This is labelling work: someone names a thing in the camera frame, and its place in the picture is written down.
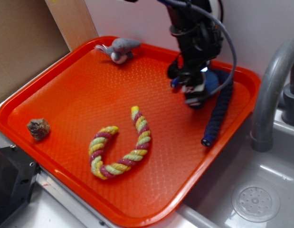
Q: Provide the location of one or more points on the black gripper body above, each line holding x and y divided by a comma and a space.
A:
198, 45

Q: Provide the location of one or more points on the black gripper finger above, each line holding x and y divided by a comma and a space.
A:
194, 90
177, 82

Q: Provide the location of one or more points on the blue dimpled ball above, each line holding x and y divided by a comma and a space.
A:
212, 81

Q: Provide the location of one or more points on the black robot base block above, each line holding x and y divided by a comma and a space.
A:
18, 173

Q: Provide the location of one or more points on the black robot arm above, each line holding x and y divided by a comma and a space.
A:
186, 17

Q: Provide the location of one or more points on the grey plush animal toy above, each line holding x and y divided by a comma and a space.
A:
120, 49

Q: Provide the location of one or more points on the orange plastic tray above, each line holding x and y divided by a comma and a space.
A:
85, 92

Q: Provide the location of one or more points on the grey toy faucet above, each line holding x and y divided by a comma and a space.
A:
276, 77

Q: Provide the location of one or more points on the grey toy sink basin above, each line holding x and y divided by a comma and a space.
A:
208, 205

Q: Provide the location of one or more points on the grey sink drain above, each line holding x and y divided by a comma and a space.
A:
255, 201

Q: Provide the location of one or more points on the brown rock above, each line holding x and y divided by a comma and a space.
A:
39, 129

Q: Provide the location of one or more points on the cardboard box panel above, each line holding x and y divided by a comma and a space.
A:
36, 33

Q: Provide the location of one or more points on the grey faucet handle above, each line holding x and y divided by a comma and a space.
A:
288, 96

